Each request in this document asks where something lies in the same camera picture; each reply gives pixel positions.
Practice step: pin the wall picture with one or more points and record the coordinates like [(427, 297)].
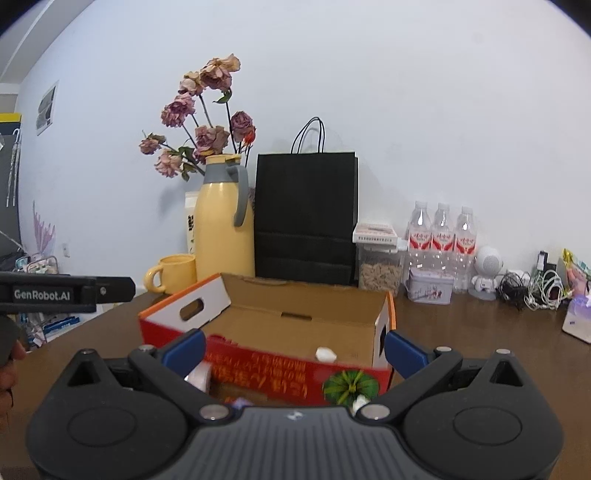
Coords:
[(46, 108)]

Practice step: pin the dried pink flowers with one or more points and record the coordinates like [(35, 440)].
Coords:
[(217, 74)]

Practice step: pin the person's left hand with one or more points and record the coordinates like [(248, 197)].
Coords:
[(7, 392)]

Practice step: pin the purple feather wall sticker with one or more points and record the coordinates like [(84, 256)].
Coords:
[(44, 230)]

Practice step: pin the black paper bag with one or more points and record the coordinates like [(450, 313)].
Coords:
[(304, 207)]

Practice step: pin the black charger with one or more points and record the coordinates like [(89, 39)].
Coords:
[(545, 263)]

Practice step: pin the yellow mug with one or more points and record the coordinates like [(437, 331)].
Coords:
[(178, 274)]

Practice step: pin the red cardboard box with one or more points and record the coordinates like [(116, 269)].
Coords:
[(258, 369)]

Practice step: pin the pale tin box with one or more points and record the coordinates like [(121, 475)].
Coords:
[(429, 288)]

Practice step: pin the dark cabinet yellow trim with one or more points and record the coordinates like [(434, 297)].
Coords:
[(9, 221)]

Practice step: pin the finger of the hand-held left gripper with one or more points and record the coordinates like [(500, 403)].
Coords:
[(117, 289)]

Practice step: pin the hanging folded umbrella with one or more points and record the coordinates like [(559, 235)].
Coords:
[(14, 166)]

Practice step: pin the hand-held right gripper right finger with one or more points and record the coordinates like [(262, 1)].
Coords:
[(406, 355)]

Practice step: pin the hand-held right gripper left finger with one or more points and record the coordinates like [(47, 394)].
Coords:
[(187, 353)]

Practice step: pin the clear seed container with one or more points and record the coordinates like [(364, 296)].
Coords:
[(378, 272)]

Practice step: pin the white round device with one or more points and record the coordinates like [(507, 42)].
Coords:
[(201, 377)]

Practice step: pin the white robot toy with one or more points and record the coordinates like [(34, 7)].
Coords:
[(488, 263)]

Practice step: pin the small white wad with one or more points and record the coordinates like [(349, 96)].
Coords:
[(325, 354)]

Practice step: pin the clear water bottle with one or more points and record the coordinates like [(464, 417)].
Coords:
[(443, 242), (465, 249), (419, 240)]

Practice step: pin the yellow thermos jug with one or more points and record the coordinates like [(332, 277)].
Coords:
[(221, 230)]

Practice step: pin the white milk carton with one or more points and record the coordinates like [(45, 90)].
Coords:
[(190, 221)]

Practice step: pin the colourful snack packet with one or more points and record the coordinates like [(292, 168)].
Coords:
[(577, 272)]

